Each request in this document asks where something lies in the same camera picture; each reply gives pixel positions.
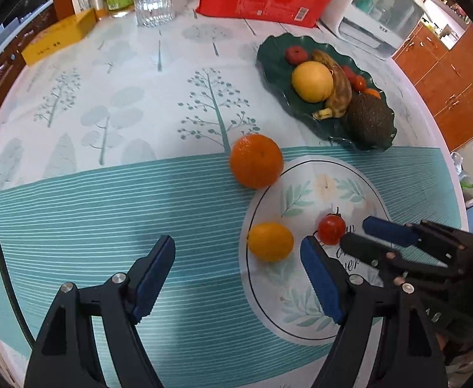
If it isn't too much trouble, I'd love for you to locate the dark brown avocado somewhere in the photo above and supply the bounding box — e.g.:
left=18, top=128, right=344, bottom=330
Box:
left=344, top=93, right=397, bottom=151

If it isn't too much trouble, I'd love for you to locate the tree pattern tablecloth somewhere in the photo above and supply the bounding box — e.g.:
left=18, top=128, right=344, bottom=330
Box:
left=0, top=11, right=467, bottom=387

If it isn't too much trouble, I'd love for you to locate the large yellow orange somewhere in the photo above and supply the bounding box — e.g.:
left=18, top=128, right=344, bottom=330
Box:
left=291, top=60, right=334, bottom=103

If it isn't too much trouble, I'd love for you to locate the small red tomato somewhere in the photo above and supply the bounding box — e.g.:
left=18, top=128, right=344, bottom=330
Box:
left=352, top=74, right=367, bottom=93

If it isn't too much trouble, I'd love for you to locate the dark green scalloped plate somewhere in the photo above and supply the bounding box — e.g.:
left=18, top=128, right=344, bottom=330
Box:
left=257, top=33, right=397, bottom=152

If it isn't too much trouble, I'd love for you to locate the black cable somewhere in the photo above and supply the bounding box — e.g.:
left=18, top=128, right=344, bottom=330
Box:
left=0, top=200, right=36, bottom=348

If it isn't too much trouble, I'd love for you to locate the yellow cardboard box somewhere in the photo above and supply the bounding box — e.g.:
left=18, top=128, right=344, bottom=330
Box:
left=22, top=9, right=96, bottom=66

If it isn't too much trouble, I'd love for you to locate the small yellow kumquat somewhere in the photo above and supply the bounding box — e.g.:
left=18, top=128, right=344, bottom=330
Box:
left=247, top=222, right=294, bottom=263

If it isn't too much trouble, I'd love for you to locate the cherry tomato with stem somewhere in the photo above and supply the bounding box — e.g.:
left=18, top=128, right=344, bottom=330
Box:
left=316, top=208, right=346, bottom=246

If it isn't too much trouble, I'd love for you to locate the spotted ripe banana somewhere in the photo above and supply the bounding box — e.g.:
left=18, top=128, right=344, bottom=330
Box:
left=311, top=49, right=352, bottom=121

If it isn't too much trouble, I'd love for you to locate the white countertop sterilizer appliance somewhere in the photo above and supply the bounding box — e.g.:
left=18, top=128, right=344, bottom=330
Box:
left=320, top=0, right=425, bottom=59

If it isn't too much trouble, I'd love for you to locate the clear drinking glass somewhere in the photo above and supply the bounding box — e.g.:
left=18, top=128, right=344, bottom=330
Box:
left=133, top=0, right=176, bottom=27

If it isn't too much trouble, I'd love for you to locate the red lychee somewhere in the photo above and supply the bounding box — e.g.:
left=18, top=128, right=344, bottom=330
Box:
left=341, top=65, right=356, bottom=84
left=285, top=46, right=309, bottom=66

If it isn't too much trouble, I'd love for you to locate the mandarin orange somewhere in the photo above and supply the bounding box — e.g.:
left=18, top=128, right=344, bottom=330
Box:
left=229, top=134, right=284, bottom=189
left=363, top=89, right=382, bottom=99

